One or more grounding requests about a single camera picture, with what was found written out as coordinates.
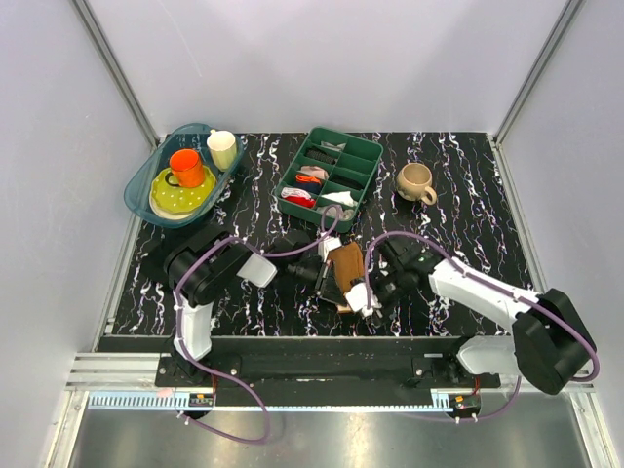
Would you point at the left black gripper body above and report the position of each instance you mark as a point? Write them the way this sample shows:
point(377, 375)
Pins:
point(305, 273)

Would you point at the green compartment organizer tray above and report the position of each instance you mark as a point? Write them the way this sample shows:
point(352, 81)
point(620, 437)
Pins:
point(354, 171)

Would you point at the right aluminium frame post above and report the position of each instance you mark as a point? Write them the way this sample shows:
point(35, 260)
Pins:
point(554, 40)

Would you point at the left aluminium frame post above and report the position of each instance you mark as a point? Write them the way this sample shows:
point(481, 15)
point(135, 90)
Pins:
point(90, 22)

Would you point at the black cloth pile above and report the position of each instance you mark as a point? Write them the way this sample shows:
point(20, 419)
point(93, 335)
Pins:
point(158, 250)

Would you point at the brown underwear beige waistband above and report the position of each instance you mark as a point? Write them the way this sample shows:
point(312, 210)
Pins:
point(348, 265)

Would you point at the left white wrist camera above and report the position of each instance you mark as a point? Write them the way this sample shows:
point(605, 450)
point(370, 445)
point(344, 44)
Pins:
point(327, 245)

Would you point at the orange mug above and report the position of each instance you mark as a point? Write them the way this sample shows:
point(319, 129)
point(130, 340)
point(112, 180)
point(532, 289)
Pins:
point(186, 169)

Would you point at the red white rolled cloth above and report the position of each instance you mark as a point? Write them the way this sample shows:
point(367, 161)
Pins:
point(298, 196)

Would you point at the orange navy rolled cloth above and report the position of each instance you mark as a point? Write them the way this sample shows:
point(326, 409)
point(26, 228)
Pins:
point(308, 180)

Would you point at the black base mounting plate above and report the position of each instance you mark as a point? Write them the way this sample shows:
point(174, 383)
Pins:
point(228, 393)

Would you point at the pink grey rolled cloth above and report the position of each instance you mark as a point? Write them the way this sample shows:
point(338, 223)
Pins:
point(315, 171)

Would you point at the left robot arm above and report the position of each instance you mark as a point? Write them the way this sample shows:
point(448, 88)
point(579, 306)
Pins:
point(204, 266)

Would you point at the beige ceramic mug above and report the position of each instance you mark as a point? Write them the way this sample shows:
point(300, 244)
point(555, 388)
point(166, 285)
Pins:
point(414, 184)

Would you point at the cream yellow cup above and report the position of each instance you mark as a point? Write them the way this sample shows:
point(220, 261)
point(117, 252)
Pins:
point(223, 148)

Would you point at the yellow-green dotted plate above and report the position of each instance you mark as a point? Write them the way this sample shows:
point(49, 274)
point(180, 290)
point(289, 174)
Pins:
point(170, 201)

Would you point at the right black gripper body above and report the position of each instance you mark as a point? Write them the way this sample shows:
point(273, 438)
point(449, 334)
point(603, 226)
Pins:
point(390, 289)

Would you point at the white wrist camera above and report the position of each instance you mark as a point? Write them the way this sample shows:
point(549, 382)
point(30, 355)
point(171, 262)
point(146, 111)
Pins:
point(361, 300)
point(327, 245)

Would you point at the aluminium frame post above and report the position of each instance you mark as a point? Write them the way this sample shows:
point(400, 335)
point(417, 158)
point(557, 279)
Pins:
point(554, 40)
point(90, 22)

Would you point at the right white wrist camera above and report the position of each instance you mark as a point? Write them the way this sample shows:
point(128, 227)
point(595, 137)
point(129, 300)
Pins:
point(361, 300)

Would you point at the grey folded cloth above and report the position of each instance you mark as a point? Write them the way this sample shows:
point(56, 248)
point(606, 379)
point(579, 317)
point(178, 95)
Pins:
point(333, 146)

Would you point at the black rolled cloth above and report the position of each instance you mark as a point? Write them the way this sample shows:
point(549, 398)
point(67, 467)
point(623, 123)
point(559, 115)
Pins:
point(321, 156)

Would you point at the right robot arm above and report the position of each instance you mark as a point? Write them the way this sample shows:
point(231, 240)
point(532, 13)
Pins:
point(546, 342)

